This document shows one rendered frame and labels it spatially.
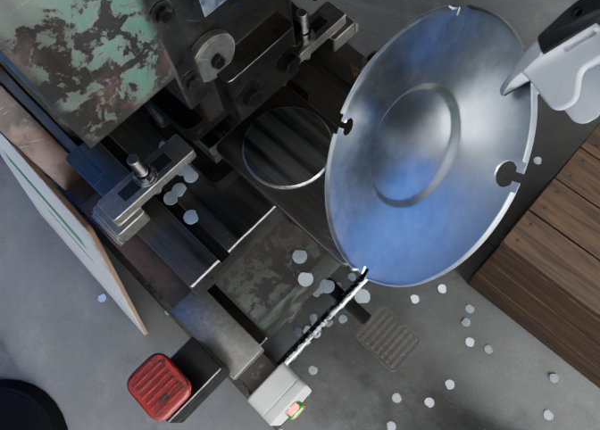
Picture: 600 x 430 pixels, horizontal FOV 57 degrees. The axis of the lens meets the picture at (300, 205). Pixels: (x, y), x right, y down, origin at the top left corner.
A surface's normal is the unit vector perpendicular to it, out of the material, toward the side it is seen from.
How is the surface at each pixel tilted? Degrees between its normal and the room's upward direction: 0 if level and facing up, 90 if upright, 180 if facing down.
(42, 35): 90
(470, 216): 53
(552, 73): 46
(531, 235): 0
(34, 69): 90
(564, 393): 0
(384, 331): 0
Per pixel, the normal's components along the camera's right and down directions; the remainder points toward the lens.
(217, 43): 0.71, 0.63
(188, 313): -0.07, -0.36
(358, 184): -0.84, -0.22
